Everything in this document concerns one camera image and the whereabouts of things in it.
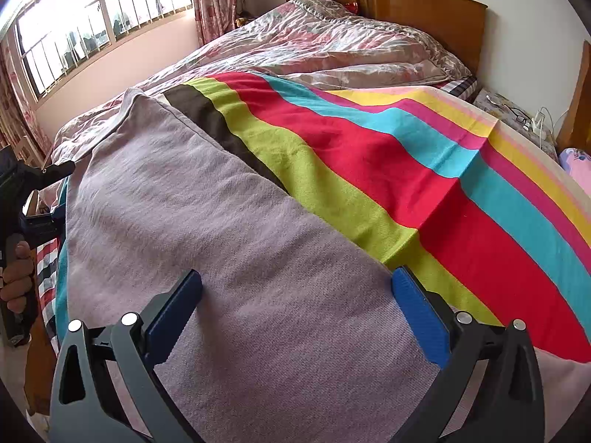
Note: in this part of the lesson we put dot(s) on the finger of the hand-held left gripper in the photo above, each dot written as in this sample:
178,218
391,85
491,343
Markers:
44,228
55,173

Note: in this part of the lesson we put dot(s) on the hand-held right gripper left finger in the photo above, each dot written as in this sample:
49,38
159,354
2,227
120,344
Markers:
175,314

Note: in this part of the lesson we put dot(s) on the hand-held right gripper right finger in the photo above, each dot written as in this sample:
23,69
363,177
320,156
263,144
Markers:
420,318

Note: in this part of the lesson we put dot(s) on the mauve pants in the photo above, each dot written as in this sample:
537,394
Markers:
184,217

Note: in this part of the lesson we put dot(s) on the person's left hand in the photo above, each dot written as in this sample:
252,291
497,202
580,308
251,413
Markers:
16,277

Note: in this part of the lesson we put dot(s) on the floral pink curtain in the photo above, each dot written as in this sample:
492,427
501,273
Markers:
217,0
18,110

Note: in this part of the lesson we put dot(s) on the barred window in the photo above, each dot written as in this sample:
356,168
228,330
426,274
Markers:
101,14

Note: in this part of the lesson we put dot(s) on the striped colourful blanket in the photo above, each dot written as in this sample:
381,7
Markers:
369,157

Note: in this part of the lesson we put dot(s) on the pink bed sheet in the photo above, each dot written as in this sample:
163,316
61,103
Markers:
579,170

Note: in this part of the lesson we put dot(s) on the black eyeglasses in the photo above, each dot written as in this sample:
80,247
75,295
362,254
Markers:
517,115

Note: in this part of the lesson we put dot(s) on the white power strip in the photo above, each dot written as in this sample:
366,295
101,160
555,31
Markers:
538,124

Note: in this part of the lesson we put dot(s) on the patterned nightstand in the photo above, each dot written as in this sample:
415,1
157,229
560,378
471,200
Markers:
496,104

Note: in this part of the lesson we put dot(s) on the plaid pillow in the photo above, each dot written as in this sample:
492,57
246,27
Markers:
459,87

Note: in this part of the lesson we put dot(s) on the padded wooden headboard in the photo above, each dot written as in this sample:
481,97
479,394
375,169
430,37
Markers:
579,101

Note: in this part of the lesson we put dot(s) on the floral pink grey quilt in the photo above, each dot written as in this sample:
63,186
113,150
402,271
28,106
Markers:
323,41

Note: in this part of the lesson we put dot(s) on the plain wooden headboard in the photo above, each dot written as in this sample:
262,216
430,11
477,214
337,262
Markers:
415,14

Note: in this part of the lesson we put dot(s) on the small red object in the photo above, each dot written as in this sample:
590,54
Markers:
353,7

